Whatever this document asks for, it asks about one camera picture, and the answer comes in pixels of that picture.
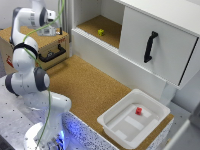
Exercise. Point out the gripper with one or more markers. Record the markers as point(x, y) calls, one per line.
point(49, 31)

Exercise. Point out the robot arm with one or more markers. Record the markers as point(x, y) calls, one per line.
point(28, 83)

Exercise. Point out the wooden drawer box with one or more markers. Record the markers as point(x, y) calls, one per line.
point(56, 41)

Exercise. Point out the yellow block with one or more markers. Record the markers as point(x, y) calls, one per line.
point(101, 32)

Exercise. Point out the white cabinet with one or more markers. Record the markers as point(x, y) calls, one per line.
point(100, 55)

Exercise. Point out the white sliding door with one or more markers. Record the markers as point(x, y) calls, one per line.
point(166, 50)

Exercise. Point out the pink block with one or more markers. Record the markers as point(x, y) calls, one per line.
point(138, 111)

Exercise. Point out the white plastic box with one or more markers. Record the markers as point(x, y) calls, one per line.
point(133, 125)

